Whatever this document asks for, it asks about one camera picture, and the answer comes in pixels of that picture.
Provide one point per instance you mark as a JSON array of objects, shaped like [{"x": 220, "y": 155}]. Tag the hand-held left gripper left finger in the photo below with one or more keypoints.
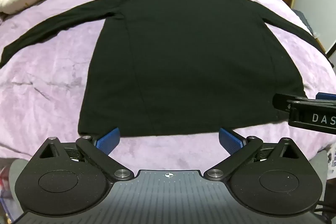
[{"x": 109, "y": 140}]

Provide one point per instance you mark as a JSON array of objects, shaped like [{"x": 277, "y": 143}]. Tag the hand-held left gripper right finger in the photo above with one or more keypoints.
[{"x": 230, "y": 140}]

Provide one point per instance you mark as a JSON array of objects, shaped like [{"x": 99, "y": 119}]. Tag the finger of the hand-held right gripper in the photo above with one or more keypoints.
[
  {"x": 282, "y": 102},
  {"x": 326, "y": 96}
]

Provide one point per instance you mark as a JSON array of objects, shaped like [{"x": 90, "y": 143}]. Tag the black long-sleeve shirt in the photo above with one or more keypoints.
[{"x": 189, "y": 56}]

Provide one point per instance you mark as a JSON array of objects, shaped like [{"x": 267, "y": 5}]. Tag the purple blanket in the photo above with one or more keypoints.
[{"x": 50, "y": 98}]

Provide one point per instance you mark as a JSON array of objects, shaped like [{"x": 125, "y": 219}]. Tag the dark blue cloth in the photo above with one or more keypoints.
[{"x": 305, "y": 23}]

